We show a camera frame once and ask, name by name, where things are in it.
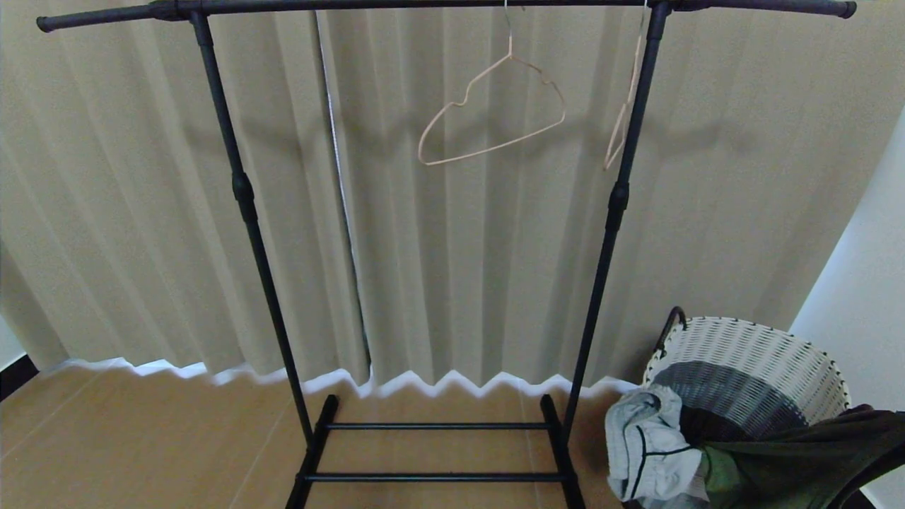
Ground pink clothes hanger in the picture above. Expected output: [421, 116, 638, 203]
[603, 0, 650, 172]
[417, 0, 568, 168]

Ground green long-sleeved shirt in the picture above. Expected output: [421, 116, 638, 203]
[696, 404, 905, 509]

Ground black clothes rack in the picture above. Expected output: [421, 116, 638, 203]
[37, 0, 858, 509]

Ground white laundry basket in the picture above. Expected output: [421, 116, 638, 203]
[640, 306, 853, 446]

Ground pale grey shorts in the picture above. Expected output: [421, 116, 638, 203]
[605, 384, 709, 509]

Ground beige curtain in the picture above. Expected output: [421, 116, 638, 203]
[0, 0, 905, 391]

